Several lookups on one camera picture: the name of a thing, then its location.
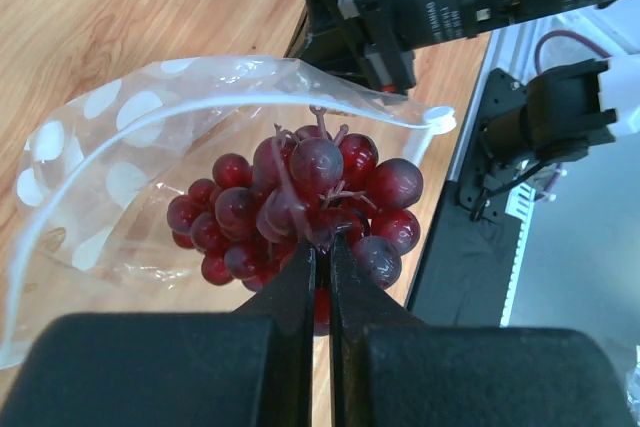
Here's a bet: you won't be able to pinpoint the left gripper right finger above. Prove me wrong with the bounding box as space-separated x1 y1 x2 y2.
330 237 634 426

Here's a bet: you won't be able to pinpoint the clear zip top bag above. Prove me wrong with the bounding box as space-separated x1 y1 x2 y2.
1 56 456 369

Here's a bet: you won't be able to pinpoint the black base mat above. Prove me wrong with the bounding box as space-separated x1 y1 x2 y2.
404 66 531 331

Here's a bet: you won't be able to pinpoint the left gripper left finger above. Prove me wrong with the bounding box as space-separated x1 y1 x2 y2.
1 241 316 426

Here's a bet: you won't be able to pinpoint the fake purple grapes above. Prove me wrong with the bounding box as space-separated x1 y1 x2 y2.
166 106 424 336

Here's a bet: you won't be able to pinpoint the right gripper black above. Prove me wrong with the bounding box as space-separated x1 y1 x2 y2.
285 0 416 95

